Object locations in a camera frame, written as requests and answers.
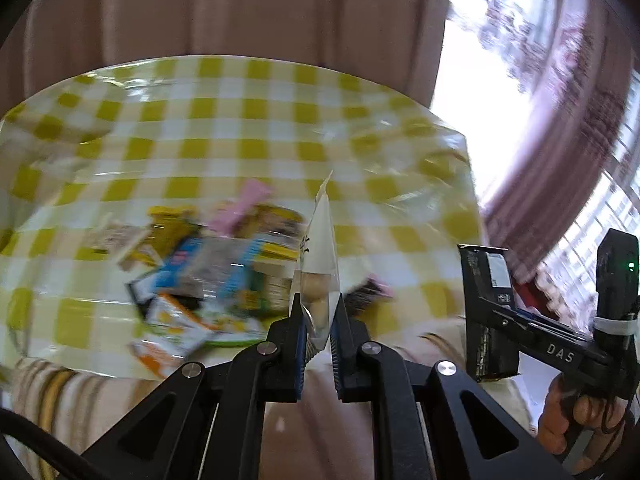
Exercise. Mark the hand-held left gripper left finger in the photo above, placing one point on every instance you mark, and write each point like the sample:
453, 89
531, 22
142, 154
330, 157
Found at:
298, 332

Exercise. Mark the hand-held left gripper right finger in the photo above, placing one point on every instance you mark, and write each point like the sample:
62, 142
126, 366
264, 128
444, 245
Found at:
339, 342

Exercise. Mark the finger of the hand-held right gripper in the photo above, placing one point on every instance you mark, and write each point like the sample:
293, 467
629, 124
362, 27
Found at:
495, 316
550, 332

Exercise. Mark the black snack packet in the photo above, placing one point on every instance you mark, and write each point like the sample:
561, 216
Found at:
480, 280

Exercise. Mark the clear cookie snack packet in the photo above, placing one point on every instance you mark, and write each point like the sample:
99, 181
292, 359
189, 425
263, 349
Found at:
320, 240

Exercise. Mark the pile of assorted snack packets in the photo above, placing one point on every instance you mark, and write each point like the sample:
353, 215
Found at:
220, 260

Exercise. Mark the person's right hand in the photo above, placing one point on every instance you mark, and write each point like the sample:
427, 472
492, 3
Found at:
555, 412

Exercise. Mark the dark snack packet pink edge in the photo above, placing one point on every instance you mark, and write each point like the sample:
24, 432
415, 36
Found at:
370, 292

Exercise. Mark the white lace curtain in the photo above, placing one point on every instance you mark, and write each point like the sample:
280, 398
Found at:
615, 200

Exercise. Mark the pink embroidered curtain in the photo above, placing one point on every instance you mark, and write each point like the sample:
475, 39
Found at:
575, 135

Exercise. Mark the white sheer curtain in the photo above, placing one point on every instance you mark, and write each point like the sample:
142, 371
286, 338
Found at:
465, 85

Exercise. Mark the beige striped sofa cushion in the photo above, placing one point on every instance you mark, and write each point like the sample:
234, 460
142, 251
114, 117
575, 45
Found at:
75, 400

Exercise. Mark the yellow checkered tablecloth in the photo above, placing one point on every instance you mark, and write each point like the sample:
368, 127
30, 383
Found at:
225, 110

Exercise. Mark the plain pink curtain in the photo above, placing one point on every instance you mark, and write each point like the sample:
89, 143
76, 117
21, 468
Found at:
250, 10

